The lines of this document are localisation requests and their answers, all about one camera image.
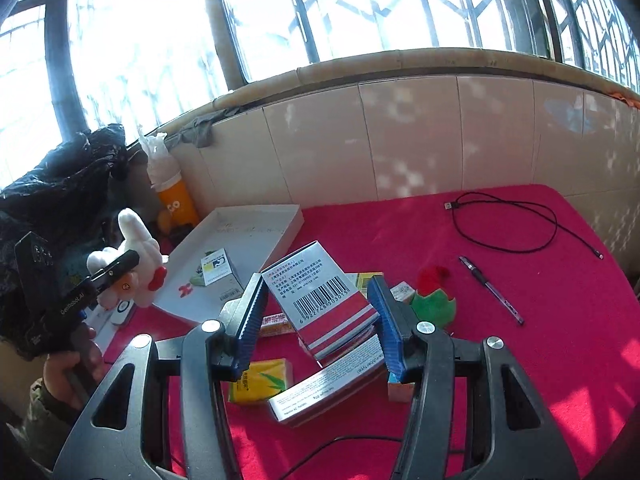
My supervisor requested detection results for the long silver sealant box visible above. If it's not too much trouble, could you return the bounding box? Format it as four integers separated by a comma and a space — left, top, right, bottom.
268, 335, 385, 427

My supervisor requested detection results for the person left hand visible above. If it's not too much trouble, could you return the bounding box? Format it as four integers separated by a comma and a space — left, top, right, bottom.
42, 325, 105, 411

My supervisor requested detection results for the white blue omeprazole box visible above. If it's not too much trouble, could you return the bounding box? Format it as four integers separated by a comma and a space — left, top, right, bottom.
201, 248, 244, 304

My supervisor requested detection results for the small white medicine box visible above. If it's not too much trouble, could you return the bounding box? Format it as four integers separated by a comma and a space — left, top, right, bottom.
390, 282, 416, 304

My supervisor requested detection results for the grey rag on sill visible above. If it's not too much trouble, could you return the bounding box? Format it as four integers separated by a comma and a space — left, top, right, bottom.
164, 108, 238, 151

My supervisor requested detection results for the white plush toy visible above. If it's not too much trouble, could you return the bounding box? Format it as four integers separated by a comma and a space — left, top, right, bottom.
87, 208, 168, 310

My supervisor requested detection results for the white cardboard tray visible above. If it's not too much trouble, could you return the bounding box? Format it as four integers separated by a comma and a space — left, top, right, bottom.
154, 205, 304, 323

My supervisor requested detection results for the red green plush strawberry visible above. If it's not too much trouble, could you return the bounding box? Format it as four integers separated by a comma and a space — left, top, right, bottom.
410, 266, 457, 330

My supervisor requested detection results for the clear black gel pen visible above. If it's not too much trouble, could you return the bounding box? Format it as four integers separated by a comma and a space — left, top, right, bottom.
458, 256, 525, 326

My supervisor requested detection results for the orange drink cup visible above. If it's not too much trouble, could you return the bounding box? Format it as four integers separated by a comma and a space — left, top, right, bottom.
149, 170, 201, 228

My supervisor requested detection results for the red white blue box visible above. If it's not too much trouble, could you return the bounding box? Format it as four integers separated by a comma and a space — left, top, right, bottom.
262, 242, 378, 363

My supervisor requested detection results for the yellow tissue pack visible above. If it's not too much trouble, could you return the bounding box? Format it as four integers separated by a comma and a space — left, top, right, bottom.
228, 359, 293, 405

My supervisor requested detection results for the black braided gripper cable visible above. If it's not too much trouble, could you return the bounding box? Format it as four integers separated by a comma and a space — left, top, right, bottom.
276, 433, 469, 480

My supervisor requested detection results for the yellow white glucophage box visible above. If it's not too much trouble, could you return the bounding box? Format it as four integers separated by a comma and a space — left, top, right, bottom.
346, 272, 383, 296

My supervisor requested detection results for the black plastic bag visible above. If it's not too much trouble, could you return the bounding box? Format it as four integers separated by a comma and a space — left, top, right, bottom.
1, 124, 128, 361

